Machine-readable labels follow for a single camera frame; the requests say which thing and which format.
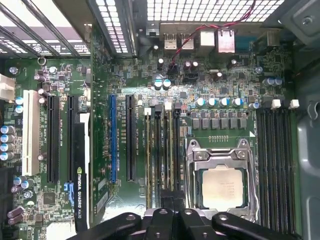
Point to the metal CPU socket cover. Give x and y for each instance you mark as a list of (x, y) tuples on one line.
[(220, 157)]

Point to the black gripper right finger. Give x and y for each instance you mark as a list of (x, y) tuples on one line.
[(195, 225)]

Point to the metal locking lever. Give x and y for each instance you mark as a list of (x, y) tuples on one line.
[(253, 175), (189, 147)]

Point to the black RAM slot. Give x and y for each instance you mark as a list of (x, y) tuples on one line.
[(260, 162), (157, 150), (177, 150), (270, 162), (280, 162), (290, 162)]

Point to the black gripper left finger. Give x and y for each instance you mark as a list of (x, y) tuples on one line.
[(162, 225)]

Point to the black NVIDIA graphics card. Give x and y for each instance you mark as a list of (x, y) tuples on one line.
[(81, 200)]

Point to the blue expansion slot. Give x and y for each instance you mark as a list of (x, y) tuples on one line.
[(113, 137)]

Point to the green RAM stick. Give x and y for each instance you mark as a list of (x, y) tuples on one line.
[(170, 150), (147, 162)]

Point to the black open PC case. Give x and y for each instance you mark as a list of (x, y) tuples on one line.
[(307, 150)]

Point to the black expansion slot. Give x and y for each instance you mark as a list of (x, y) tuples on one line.
[(53, 137), (131, 137), (72, 105)]

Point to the white expansion slot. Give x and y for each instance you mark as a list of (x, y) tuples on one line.
[(31, 132)]

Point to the silver ethernet port block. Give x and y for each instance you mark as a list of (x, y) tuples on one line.
[(226, 41)]

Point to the green motherboard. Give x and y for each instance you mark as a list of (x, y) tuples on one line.
[(225, 82)]

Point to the silver CPU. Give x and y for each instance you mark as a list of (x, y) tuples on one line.
[(222, 187)]

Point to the white power connector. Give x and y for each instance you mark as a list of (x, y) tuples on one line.
[(6, 87)]

